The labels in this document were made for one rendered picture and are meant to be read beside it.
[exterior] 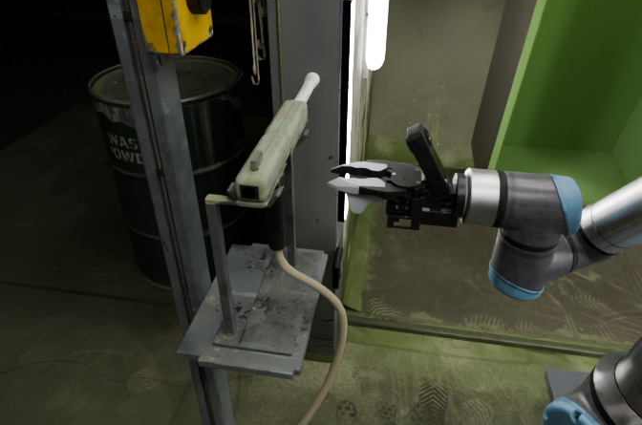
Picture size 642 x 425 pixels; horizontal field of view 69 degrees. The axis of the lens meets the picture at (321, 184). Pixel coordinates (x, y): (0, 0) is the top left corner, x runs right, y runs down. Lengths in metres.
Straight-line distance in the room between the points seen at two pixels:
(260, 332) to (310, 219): 0.58
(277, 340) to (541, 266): 0.46
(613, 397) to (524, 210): 0.26
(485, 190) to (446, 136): 2.05
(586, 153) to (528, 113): 0.34
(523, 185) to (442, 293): 1.39
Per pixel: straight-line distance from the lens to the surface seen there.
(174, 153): 0.79
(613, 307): 2.32
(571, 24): 2.00
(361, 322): 1.94
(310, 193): 1.35
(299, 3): 1.16
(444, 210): 0.77
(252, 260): 1.06
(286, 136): 0.78
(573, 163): 2.26
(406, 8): 2.95
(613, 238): 0.86
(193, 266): 0.92
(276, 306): 0.94
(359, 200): 0.74
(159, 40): 0.69
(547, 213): 0.76
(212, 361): 0.88
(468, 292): 2.13
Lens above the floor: 1.47
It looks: 32 degrees down
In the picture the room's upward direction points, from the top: straight up
